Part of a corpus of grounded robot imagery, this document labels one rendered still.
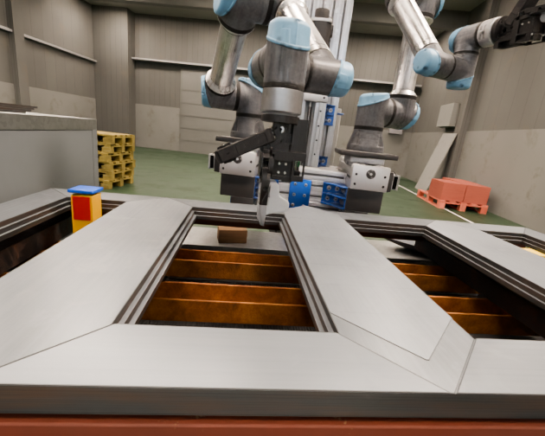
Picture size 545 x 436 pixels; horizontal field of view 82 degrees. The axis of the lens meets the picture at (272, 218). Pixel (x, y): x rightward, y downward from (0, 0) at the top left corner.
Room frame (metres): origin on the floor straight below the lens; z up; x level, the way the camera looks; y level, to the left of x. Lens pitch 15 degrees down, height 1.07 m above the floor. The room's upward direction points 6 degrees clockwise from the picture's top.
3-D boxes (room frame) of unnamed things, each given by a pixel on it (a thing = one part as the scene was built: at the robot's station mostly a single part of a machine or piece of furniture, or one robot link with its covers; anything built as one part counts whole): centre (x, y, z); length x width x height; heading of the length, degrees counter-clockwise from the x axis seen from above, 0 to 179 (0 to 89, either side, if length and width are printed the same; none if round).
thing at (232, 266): (0.84, -0.13, 0.70); 1.66 x 0.08 x 0.05; 96
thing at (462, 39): (1.16, -0.58, 1.43); 0.11 x 0.08 x 0.09; 22
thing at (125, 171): (4.96, 2.99, 0.40); 1.17 x 0.77 x 0.80; 88
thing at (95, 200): (0.77, 0.48, 0.78); 0.05 x 0.05 x 0.19; 6
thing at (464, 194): (6.64, -3.69, 0.25); 1.36 x 0.93 x 0.51; 176
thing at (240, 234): (1.08, 0.14, 0.70); 0.10 x 0.06 x 0.05; 107
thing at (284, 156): (0.61, 0.00, 1.04); 0.09 x 0.08 x 0.12; 96
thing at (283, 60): (0.61, 0.01, 1.20); 0.09 x 0.08 x 0.11; 20
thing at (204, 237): (1.16, -0.30, 0.66); 1.30 x 0.20 x 0.03; 96
